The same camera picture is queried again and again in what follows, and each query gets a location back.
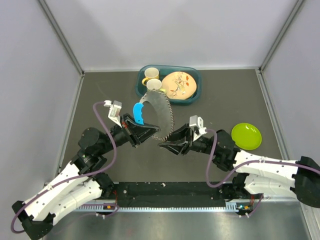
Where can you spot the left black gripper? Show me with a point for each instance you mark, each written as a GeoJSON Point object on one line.
{"type": "Point", "coordinates": [137, 134]}

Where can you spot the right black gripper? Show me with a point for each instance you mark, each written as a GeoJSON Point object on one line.
{"type": "Point", "coordinates": [184, 147]}

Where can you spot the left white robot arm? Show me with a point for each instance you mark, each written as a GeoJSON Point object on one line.
{"type": "Point", "coordinates": [82, 180]}

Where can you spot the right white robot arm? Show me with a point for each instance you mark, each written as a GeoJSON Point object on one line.
{"type": "Point", "coordinates": [256, 175]}

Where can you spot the front yellow-green mug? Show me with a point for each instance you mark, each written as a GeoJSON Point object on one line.
{"type": "Point", "coordinates": [155, 84]}

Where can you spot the rear yellow mug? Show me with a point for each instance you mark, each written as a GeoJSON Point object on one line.
{"type": "Point", "coordinates": [150, 73]}

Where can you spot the floral peach plate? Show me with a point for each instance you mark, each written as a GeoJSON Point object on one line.
{"type": "Point", "coordinates": [179, 85]}

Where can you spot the teal plastic tub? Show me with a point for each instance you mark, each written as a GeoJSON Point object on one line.
{"type": "Point", "coordinates": [164, 71]}

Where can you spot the lime green plate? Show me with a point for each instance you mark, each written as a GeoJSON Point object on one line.
{"type": "Point", "coordinates": [246, 136]}

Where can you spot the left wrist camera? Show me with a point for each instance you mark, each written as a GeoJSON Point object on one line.
{"type": "Point", "coordinates": [114, 111]}

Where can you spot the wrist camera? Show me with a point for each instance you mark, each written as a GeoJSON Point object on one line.
{"type": "Point", "coordinates": [114, 111]}
{"type": "Point", "coordinates": [196, 123]}

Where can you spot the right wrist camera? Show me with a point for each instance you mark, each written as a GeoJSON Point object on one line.
{"type": "Point", "coordinates": [196, 123]}

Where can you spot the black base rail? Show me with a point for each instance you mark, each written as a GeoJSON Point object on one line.
{"type": "Point", "coordinates": [172, 197]}

